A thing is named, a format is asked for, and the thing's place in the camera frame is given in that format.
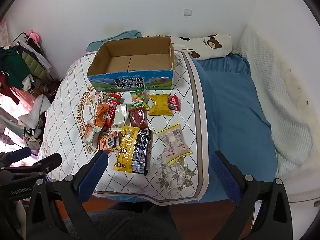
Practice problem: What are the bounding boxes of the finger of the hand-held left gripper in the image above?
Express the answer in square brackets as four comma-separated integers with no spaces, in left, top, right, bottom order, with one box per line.
[15,152,63,178]
[0,147,32,167]

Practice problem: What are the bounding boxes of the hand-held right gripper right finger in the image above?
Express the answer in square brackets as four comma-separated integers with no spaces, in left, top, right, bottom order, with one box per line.
[211,150,293,240]

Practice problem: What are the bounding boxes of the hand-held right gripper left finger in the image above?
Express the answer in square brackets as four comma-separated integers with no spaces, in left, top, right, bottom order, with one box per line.
[26,150,109,240]

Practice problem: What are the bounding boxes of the panda print snack packet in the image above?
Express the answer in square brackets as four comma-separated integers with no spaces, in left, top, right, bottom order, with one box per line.
[98,131,123,153]

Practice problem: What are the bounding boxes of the white cookie packet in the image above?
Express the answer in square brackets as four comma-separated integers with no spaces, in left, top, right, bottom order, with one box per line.
[82,120,102,148]

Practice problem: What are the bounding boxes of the large yellow and black packet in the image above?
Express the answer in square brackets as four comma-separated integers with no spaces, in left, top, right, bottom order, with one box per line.
[113,126,153,175]

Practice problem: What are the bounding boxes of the orange snack packet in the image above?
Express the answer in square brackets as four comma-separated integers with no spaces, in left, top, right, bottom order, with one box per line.
[93,103,110,128]

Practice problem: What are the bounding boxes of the clear packet with yellow edges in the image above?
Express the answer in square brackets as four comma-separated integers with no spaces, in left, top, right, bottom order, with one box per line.
[155,122,193,165]

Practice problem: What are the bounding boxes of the white packet with brown label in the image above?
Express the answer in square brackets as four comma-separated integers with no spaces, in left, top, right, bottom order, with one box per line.
[114,104,132,128]

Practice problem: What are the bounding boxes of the long red snack packet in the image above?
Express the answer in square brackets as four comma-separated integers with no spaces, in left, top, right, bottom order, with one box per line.
[105,93,122,128]

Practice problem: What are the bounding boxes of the cardboard box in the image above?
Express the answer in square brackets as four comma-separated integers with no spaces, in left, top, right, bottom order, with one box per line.
[87,35,175,92]

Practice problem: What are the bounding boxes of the white garment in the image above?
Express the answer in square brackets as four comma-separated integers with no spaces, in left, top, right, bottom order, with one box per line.
[18,94,52,130]

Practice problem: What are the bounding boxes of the white floral quilted blanket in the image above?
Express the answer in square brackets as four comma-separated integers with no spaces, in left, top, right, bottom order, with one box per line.
[37,49,210,207]

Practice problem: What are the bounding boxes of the person's dark trousers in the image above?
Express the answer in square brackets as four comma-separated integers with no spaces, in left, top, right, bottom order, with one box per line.
[85,202,177,240]

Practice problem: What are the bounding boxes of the blue bed sheet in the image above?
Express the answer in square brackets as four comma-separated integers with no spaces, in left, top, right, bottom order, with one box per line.
[107,52,278,204]

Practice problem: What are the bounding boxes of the brown snack packet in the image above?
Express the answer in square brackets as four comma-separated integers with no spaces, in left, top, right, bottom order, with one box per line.
[129,106,149,128]

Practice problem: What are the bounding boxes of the pile of clothes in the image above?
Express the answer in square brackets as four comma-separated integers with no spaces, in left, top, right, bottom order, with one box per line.
[0,31,62,153]

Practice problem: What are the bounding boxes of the olive puffer vest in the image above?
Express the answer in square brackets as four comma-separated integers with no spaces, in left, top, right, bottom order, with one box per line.
[21,51,48,78]

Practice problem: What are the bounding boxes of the small red triangular packet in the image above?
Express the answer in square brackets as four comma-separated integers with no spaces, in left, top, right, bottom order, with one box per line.
[167,92,181,111]

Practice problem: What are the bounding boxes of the green candy packet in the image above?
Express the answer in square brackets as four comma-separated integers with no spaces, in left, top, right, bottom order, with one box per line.
[129,90,150,110]

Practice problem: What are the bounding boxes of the small yellow snack packet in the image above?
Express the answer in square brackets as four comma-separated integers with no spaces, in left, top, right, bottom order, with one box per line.
[148,94,174,116]

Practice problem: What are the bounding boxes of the pink plush toy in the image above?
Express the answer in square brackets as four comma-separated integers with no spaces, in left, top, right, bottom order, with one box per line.
[26,29,42,43]

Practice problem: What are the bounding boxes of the white bear print blanket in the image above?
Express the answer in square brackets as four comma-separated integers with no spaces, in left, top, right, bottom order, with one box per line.
[170,33,233,60]

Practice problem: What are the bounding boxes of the teal pillow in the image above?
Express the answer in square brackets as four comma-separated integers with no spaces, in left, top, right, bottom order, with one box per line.
[87,30,142,53]

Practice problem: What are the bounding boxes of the white quilted wall pad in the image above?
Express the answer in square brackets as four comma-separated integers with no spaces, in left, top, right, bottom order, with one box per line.
[230,24,320,203]

